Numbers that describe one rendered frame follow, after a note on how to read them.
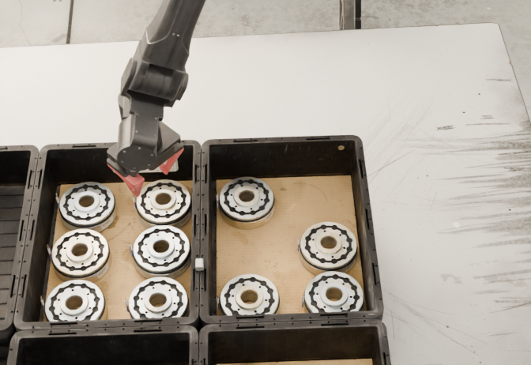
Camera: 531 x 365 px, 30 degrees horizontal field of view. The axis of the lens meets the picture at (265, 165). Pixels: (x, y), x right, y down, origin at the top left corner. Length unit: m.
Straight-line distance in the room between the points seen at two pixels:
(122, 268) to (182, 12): 0.61
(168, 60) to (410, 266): 0.77
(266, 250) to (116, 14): 1.89
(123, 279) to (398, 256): 0.55
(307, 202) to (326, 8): 1.74
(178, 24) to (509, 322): 0.90
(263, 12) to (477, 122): 1.46
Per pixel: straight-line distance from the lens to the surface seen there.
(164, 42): 1.38
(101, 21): 3.55
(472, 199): 2.09
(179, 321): 1.62
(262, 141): 1.85
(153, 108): 1.44
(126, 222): 1.87
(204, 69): 2.31
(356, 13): 2.59
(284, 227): 1.84
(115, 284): 1.79
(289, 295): 1.76
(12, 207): 1.94
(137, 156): 1.43
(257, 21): 3.49
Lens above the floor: 2.31
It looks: 50 degrees down
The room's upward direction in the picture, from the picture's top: 1 degrees counter-clockwise
